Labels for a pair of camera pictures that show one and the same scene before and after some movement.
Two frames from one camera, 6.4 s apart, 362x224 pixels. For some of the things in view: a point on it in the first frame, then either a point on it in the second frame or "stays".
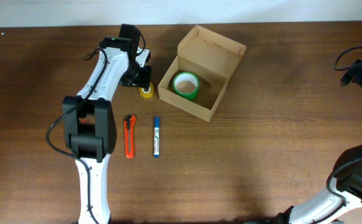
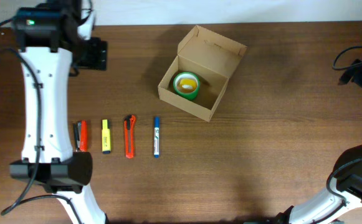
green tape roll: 187,84 stays
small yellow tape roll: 148,93 -> 188,84
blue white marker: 156,137 stays
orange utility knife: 129,127 stays
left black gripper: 144,80 -> 98,57
